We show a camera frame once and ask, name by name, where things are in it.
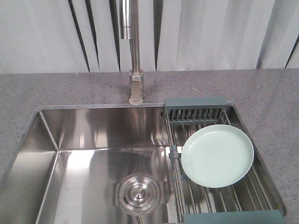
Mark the light green round plate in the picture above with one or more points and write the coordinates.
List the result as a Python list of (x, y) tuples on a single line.
[(217, 156)]

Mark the grey dish drying rack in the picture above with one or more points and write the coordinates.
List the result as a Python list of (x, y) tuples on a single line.
[(252, 200)]

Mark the stainless steel sink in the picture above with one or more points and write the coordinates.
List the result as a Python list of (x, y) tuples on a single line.
[(70, 157)]

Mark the steel sink drain strainer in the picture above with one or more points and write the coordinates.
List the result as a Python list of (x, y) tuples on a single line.
[(139, 194)]

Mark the stainless steel faucet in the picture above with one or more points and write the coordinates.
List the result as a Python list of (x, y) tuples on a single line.
[(129, 25)]

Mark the white pleated curtain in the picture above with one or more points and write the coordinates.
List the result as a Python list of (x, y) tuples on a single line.
[(58, 36)]

